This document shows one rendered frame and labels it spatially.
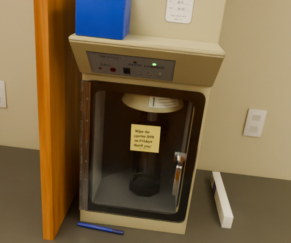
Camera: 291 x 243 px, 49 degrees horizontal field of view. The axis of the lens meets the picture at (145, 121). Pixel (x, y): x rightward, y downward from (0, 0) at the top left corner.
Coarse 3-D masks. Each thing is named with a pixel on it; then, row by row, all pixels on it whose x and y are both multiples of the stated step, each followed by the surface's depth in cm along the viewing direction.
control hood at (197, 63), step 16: (80, 48) 68; (96, 48) 67; (112, 48) 66; (128, 48) 66; (144, 48) 65; (160, 48) 65; (176, 48) 64; (192, 48) 64; (208, 48) 66; (80, 64) 74; (176, 64) 69; (192, 64) 68; (208, 64) 67; (160, 80) 76; (176, 80) 75; (192, 80) 74; (208, 80) 73
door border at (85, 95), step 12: (84, 84) 80; (84, 96) 81; (84, 108) 82; (84, 120) 84; (84, 132) 85; (84, 144) 86; (84, 156) 88; (84, 168) 89; (84, 180) 91; (84, 192) 92; (84, 204) 94
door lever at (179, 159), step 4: (176, 156) 85; (180, 156) 85; (176, 160) 85; (180, 160) 85; (176, 164) 82; (180, 164) 82; (176, 168) 81; (180, 168) 81; (176, 172) 81; (180, 172) 81; (176, 176) 82; (176, 180) 82; (176, 184) 83; (172, 188) 84; (176, 188) 83; (172, 192) 84; (176, 192) 84
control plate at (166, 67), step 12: (96, 60) 71; (108, 60) 71; (120, 60) 70; (132, 60) 69; (144, 60) 69; (156, 60) 68; (168, 60) 68; (96, 72) 76; (108, 72) 75; (120, 72) 75; (132, 72) 74; (144, 72) 73; (156, 72) 73; (168, 72) 72
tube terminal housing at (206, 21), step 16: (144, 0) 72; (160, 0) 72; (208, 0) 71; (224, 0) 71; (144, 16) 74; (160, 16) 73; (192, 16) 73; (208, 16) 73; (144, 32) 75; (160, 32) 75; (176, 32) 74; (192, 32) 74; (208, 32) 74; (112, 80) 80; (128, 80) 80; (144, 80) 79; (208, 96) 80; (112, 224) 97; (128, 224) 97; (144, 224) 96; (160, 224) 96; (176, 224) 95
